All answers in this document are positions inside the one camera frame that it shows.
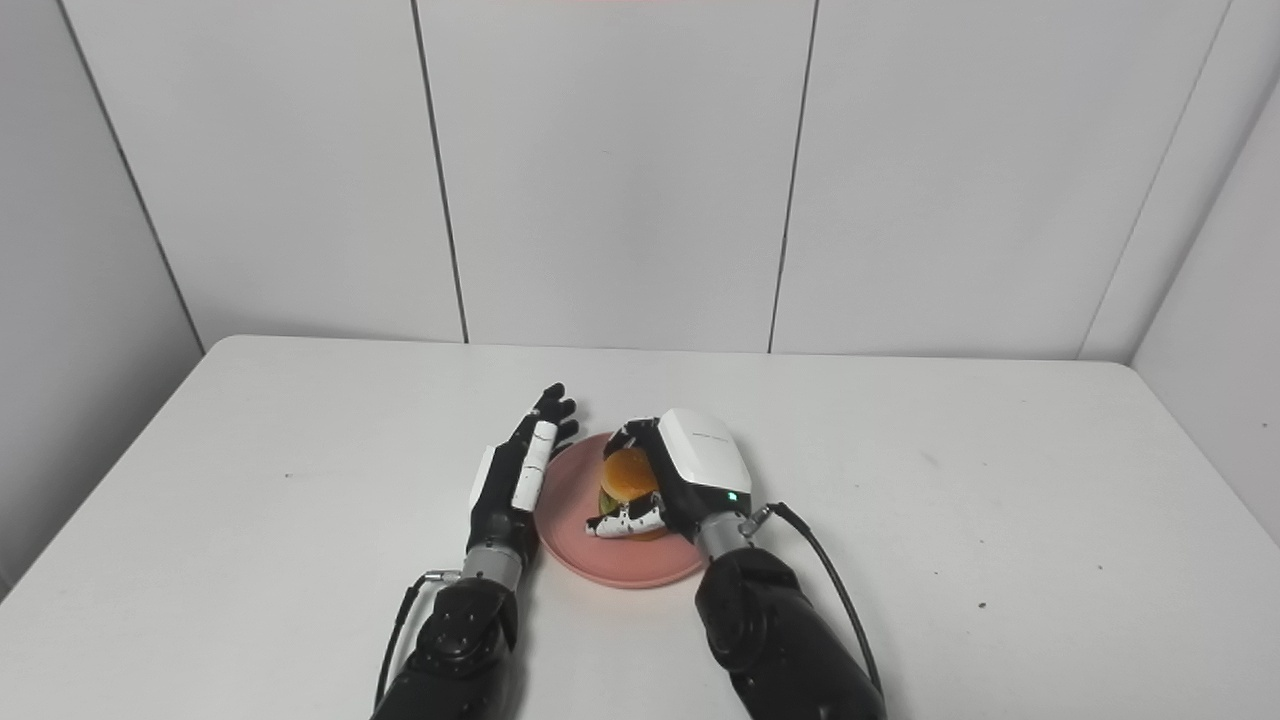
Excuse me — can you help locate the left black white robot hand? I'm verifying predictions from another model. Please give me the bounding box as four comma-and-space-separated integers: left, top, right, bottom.
466, 383, 582, 558

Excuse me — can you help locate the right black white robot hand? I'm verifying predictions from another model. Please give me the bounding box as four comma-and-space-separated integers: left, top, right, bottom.
584, 407, 755, 544

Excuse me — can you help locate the toy hamburger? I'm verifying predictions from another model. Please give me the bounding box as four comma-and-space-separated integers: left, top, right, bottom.
597, 446, 671, 542

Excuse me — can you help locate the pink round plate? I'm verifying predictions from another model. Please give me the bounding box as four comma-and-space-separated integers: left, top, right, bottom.
534, 431, 708, 590

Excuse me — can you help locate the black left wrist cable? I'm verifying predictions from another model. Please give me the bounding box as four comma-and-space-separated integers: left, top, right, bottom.
374, 569, 464, 713

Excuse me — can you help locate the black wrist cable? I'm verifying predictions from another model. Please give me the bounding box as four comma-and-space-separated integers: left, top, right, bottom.
743, 501, 885, 698
374, 569, 464, 713

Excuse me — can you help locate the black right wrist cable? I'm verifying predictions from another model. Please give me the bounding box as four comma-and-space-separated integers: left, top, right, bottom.
743, 501, 885, 698

